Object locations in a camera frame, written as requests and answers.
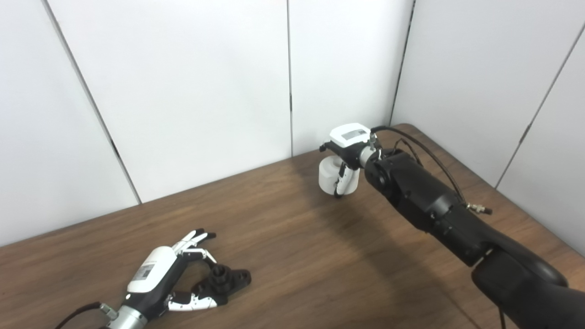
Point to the black and white left hand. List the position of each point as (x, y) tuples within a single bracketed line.
[(151, 274)]

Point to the round white plastic piece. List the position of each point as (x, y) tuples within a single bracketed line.
[(328, 176)]

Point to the black plastic holder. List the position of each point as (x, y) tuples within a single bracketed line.
[(228, 278)]

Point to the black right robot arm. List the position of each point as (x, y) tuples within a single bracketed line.
[(434, 205)]

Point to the black and white right hand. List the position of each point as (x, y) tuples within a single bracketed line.
[(349, 137)]

